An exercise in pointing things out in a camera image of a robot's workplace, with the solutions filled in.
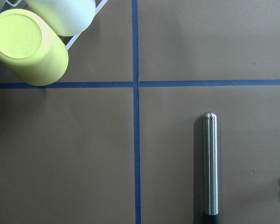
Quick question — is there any white upturned cup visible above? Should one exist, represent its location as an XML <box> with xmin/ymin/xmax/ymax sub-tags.
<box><xmin>25</xmin><ymin>0</ymin><xmax>96</xmax><ymax>37</ymax></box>

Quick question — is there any yellow-green upturned cup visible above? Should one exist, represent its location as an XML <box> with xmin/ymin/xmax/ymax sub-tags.
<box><xmin>0</xmin><ymin>9</ymin><xmax>69</xmax><ymax>86</ymax></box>

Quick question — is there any steel muddler black head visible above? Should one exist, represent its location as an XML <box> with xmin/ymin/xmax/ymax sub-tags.
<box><xmin>203</xmin><ymin>112</ymin><xmax>220</xmax><ymax>224</ymax></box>

